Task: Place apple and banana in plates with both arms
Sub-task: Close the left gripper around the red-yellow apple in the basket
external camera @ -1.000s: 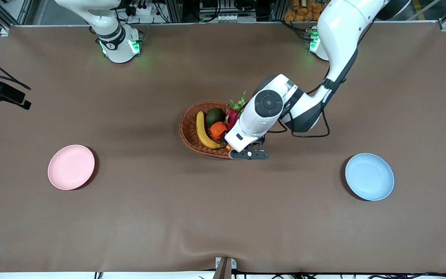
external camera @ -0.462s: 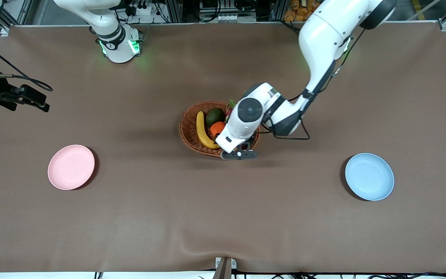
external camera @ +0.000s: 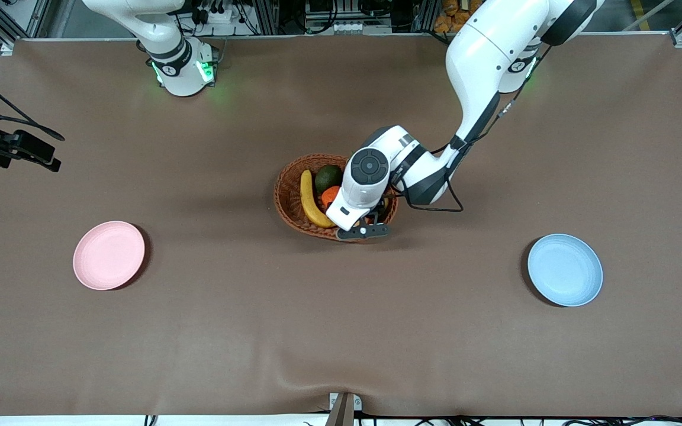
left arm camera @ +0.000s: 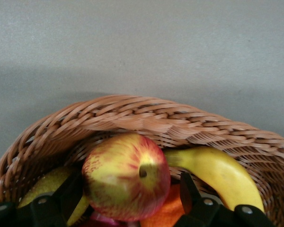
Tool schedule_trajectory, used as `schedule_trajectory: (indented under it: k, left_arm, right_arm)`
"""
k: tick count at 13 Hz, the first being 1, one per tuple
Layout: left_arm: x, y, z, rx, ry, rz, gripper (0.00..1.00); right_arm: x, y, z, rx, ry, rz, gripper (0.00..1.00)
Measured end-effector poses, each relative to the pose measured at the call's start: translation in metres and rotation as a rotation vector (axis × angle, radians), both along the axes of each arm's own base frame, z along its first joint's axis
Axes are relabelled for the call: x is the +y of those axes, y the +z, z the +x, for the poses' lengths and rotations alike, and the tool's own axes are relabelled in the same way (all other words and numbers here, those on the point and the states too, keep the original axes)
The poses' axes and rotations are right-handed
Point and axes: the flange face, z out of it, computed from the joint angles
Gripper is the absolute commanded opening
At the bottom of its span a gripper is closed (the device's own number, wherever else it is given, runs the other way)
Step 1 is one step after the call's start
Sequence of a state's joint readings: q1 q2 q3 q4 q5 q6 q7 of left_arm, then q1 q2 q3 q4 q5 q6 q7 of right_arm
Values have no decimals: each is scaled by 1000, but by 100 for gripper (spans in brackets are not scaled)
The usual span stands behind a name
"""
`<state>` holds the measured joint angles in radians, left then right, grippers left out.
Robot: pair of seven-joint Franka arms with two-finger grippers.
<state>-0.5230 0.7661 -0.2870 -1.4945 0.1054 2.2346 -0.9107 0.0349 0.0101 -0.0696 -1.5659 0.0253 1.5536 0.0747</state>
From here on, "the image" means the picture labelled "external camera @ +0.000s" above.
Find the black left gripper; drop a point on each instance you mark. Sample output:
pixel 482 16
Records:
pixel 379 210

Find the yellow banana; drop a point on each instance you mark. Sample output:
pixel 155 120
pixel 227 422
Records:
pixel 308 201

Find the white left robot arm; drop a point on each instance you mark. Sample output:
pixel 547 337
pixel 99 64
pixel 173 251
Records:
pixel 483 59

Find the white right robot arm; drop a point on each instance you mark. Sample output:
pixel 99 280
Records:
pixel 169 41

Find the orange tangerine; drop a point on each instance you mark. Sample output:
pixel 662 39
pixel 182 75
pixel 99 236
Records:
pixel 329 196

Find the dark green avocado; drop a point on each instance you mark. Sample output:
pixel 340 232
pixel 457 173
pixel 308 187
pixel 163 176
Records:
pixel 328 177

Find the brown wicker basket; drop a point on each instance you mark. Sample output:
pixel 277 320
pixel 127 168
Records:
pixel 290 204

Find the brown table cover cloth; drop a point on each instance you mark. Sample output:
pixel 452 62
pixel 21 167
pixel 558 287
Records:
pixel 341 325

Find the pink round plate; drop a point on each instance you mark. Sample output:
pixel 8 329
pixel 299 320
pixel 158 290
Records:
pixel 109 255

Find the light blue round plate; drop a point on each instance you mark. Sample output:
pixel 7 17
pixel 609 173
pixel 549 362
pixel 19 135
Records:
pixel 565 270

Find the grey control equipment box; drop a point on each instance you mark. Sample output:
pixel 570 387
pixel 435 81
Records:
pixel 347 18

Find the white power strip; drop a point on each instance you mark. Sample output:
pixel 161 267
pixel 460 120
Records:
pixel 218 13

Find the pile of yellow snack packets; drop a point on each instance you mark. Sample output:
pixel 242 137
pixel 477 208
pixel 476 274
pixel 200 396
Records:
pixel 456 15

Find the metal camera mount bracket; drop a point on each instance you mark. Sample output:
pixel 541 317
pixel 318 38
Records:
pixel 344 409

